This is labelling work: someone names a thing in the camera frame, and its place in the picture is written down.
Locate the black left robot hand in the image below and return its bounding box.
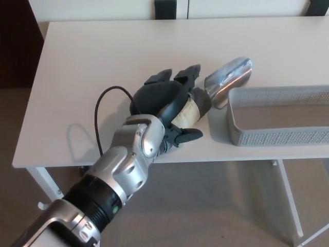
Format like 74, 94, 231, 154
129, 64, 204, 152

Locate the metal shovel with handle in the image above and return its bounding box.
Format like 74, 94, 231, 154
170, 57, 255, 129

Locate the grey perforated plastic container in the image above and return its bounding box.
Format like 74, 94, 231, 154
226, 85, 329, 148

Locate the white cabinet row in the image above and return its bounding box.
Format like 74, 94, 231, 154
28, 0, 329, 23

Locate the dark brown cabinet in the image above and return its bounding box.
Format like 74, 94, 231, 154
0, 0, 46, 90

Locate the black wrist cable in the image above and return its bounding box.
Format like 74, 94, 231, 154
93, 85, 142, 156

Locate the white metal-frame desk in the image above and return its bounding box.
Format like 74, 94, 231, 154
11, 14, 329, 247

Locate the black bracket on cabinet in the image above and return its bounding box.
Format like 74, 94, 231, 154
154, 0, 178, 20
309, 0, 329, 16

